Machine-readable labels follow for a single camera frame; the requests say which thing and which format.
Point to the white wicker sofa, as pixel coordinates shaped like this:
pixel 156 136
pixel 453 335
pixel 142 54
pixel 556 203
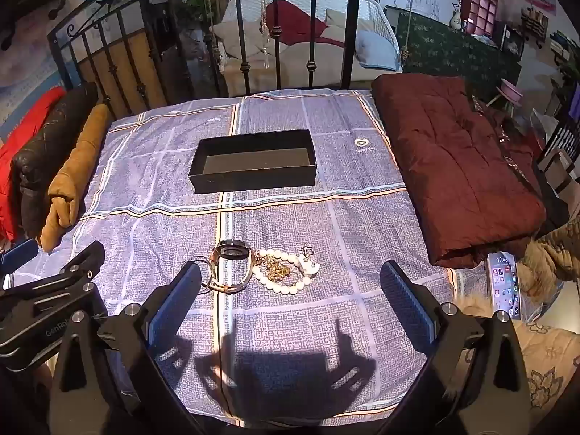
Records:
pixel 317 0

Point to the black framed picture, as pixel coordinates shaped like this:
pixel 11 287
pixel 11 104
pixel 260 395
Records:
pixel 514 43

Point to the blue plaid bedsheet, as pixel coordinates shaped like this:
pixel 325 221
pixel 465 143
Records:
pixel 317 217

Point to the pink stool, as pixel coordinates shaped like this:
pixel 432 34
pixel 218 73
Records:
pixel 510 90

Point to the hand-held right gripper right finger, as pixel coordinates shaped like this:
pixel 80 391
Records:
pixel 408 310

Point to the small vase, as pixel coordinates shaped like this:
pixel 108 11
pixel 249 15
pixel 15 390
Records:
pixel 455 21

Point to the red pillow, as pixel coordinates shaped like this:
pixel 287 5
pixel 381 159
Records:
pixel 294 22

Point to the smartphone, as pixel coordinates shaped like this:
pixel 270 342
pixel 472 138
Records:
pixel 503 281

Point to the large beige cushion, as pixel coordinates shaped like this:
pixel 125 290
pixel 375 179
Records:
pixel 233 38

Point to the red jacket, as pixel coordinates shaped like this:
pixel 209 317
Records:
pixel 9 145

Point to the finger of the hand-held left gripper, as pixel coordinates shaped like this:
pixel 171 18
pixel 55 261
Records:
pixel 77 265
pixel 18 253

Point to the light blue pillow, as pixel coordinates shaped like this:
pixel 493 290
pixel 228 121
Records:
pixel 376 52

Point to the black metal bed frame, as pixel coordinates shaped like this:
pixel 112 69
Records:
pixel 245 68

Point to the white earring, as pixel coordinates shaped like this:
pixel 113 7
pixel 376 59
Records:
pixel 310 266

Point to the floral cloth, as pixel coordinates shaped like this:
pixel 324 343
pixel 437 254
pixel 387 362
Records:
pixel 548 362

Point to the wooden wall shelf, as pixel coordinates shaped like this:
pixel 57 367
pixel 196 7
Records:
pixel 532 25

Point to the green plant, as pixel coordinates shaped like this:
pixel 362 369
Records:
pixel 192 7

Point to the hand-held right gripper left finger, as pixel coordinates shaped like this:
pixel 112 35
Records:
pixel 174 310

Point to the dark red cushion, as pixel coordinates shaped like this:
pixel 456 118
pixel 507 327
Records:
pixel 453 158

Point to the black rectangular box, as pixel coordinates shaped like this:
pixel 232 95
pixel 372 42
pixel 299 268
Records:
pixel 253 180

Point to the wooden board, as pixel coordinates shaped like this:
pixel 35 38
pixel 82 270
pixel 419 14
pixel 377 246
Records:
pixel 131 63

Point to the hanging tassel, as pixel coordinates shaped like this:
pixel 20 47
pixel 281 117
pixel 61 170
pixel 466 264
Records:
pixel 265 31

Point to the red cabinet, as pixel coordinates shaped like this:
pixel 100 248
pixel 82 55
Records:
pixel 480 4

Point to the green patterned cloth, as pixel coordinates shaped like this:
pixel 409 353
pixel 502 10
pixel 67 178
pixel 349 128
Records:
pixel 453 54

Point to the black quilted jacket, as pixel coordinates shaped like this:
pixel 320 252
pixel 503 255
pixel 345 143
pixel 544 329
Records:
pixel 45 145

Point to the small beige cushion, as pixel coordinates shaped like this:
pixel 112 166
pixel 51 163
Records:
pixel 340 18

